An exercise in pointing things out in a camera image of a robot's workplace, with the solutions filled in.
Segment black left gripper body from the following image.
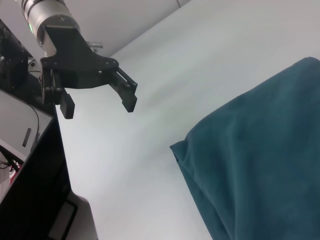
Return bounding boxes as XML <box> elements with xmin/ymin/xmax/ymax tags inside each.
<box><xmin>39</xmin><ymin>24</ymin><xmax>120</xmax><ymax>105</ymax></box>

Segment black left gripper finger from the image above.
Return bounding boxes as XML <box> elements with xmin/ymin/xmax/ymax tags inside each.
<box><xmin>59</xmin><ymin>88</ymin><xmax>76</xmax><ymax>120</ymax></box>
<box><xmin>108</xmin><ymin>66</ymin><xmax>139</xmax><ymax>114</ymax></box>

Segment blue shirt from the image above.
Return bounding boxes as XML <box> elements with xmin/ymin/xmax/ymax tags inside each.
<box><xmin>169</xmin><ymin>56</ymin><xmax>320</xmax><ymax>240</ymax></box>

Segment grey rounded box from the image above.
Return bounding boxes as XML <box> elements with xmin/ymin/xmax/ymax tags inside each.
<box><xmin>48</xmin><ymin>191</ymin><xmax>99</xmax><ymax>240</ymax></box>

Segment black floor cable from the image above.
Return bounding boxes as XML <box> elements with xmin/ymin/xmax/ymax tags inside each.
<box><xmin>28</xmin><ymin>103</ymin><xmax>41</xmax><ymax>145</ymax></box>

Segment white cabinet with handle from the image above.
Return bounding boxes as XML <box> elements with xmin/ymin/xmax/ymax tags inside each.
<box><xmin>0</xmin><ymin>89</ymin><xmax>55</xmax><ymax>165</ymax></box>

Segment red wire bundle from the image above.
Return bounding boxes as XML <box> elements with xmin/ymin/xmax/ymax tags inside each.
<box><xmin>0</xmin><ymin>147</ymin><xmax>24</xmax><ymax>185</ymax></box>

